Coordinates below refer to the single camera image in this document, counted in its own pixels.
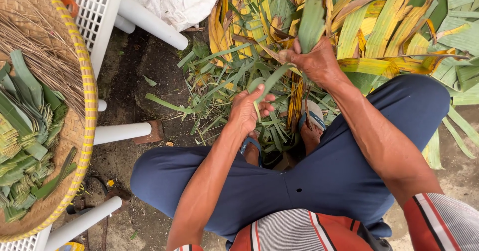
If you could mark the person's left hand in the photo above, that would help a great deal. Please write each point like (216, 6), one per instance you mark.
(245, 112)

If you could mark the person's right hand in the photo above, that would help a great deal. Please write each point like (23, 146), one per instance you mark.
(318, 64)

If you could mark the green leaf piece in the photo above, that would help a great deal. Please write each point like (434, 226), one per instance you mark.
(311, 23)

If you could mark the long green leaf strip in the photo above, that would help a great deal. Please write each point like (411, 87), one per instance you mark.
(275, 79)

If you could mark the white blue flip-flop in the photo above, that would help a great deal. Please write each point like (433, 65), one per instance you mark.
(313, 114)
(251, 143)

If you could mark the pile of green leaf scraps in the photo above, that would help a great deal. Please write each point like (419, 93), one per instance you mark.
(220, 82)

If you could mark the person's left foot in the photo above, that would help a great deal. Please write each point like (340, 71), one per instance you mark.
(252, 156)

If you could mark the person's foot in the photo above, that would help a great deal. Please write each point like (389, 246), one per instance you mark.
(310, 139)
(252, 156)

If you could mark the person's right foot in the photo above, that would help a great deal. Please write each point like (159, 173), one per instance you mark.
(310, 139)

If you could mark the heap of banana leaves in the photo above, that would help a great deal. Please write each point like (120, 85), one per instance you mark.
(385, 30)

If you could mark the red brick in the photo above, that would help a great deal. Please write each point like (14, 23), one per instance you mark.
(118, 195)
(151, 131)

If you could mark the blue trousers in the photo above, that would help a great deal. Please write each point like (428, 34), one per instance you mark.
(329, 180)

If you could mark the white woven sack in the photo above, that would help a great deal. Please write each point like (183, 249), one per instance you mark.
(179, 0)

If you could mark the striped red grey shirt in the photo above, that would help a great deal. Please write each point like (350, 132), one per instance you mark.
(299, 232)

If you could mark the white plastic chair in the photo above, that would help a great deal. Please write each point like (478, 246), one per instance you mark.
(99, 19)

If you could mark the round woven bamboo tray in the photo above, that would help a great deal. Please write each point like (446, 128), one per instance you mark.
(71, 139)

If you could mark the bundle of thin brown sticks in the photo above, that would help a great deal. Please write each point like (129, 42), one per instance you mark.
(45, 53)

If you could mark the yellow plastic packet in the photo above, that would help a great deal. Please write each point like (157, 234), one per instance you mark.
(71, 247)

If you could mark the pile of folded green leaves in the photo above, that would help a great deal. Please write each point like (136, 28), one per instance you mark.
(26, 139)

